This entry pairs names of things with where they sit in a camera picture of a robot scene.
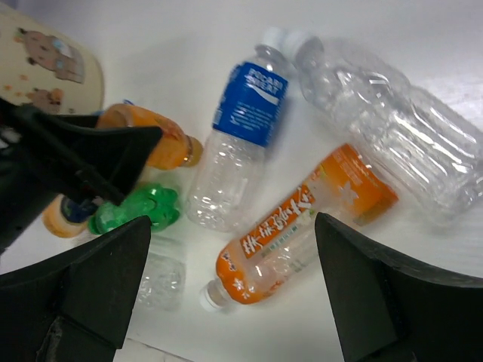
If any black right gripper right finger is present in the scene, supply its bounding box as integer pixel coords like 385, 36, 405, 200
315, 213, 482, 361

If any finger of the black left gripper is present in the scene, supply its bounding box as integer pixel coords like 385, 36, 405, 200
1, 100, 162, 245

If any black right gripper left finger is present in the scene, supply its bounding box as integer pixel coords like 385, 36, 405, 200
1, 216, 151, 361

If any orange label tea bottle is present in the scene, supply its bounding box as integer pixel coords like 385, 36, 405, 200
200, 143, 398, 311

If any small orange bottle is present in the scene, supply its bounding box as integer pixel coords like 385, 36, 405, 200
97, 103, 203, 170

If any blue label clear bottle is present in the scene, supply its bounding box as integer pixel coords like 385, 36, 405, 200
185, 27, 289, 232

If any teal and cream bin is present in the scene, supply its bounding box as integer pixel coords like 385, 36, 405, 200
1, 3, 104, 115

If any orange bottle dark label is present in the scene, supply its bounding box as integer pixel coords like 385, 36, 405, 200
42, 195, 98, 238

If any clear bottle white cap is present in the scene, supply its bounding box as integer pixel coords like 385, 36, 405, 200
137, 234, 186, 311

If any green plastic bottle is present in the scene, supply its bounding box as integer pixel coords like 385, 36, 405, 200
88, 183, 180, 235

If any large clear ribbed bottle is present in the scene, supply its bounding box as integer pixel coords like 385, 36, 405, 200
281, 31, 482, 222

